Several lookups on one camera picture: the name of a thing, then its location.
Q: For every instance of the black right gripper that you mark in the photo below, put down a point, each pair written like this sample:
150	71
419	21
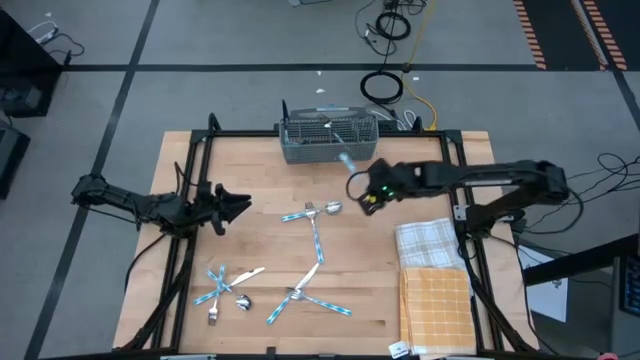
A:
395	177

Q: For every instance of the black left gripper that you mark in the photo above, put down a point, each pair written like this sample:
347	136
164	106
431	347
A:
207	207

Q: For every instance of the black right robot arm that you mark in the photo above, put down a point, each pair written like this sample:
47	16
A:
490	175

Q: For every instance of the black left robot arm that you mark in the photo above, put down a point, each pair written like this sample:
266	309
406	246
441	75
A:
115	195

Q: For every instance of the white checked dish towel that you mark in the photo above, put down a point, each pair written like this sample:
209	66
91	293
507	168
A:
430	242

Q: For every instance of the grey plastic cutlery basket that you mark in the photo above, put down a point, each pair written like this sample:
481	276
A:
300	150

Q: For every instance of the orange checked dish towel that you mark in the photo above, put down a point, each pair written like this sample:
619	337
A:
437	312

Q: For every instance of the white label card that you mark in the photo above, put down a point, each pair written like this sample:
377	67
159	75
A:
398	349

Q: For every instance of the black workstation desk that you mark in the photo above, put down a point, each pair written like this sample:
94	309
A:
575	260

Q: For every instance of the black floor box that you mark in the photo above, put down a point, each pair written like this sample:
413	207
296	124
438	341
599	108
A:
10	160

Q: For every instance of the glass-panel computer case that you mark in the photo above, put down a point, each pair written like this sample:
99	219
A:
22	97

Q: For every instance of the black computer case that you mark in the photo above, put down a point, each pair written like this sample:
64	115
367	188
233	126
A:
25	45

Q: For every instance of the red round object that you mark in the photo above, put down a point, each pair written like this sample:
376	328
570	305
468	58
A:
608	357

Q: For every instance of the black aluminium table frame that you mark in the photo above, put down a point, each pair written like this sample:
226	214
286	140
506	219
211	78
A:
250	133

